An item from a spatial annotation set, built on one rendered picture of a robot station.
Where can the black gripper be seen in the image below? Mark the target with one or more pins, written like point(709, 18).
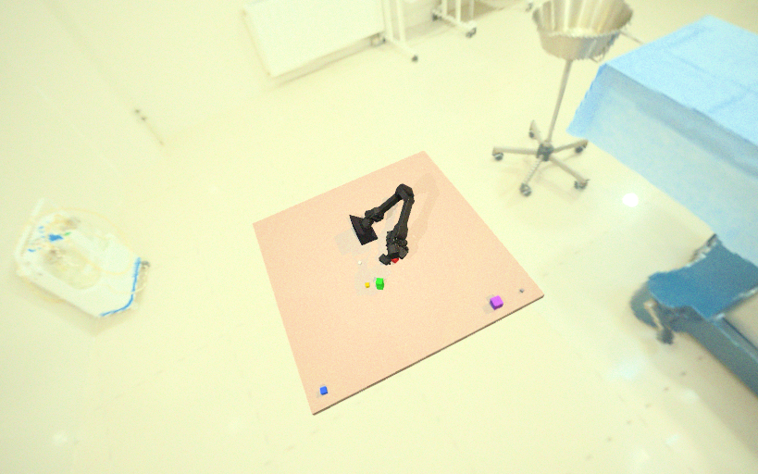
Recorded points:
point(385, 258)

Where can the small purple block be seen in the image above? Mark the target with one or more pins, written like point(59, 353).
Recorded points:
point(496, 302)

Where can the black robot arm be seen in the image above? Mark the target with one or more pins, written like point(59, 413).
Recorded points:
point(400, 230)

